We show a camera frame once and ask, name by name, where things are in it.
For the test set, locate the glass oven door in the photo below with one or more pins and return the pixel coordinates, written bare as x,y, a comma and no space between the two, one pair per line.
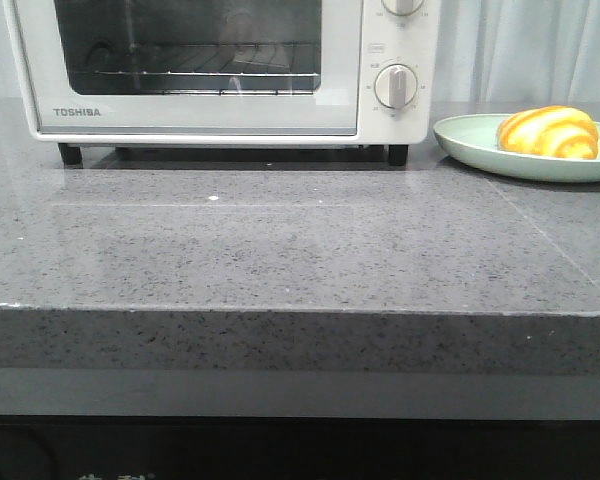
60,104

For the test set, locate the yellow croissant bread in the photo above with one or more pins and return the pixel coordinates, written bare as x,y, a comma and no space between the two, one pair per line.
551,131

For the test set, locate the white Toshiba toaster oven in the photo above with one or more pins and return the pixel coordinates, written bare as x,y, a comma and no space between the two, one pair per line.
386,40

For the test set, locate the lower timer knob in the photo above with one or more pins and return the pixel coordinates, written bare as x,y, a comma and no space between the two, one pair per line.
395,86

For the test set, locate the mint green plate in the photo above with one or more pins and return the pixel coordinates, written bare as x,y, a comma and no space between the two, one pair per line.
472,140

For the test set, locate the upper temperature knob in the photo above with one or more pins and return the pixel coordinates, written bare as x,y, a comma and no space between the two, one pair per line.
402,7

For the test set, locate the metal wire oven rack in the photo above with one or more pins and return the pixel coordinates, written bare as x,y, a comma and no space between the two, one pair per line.
224,68

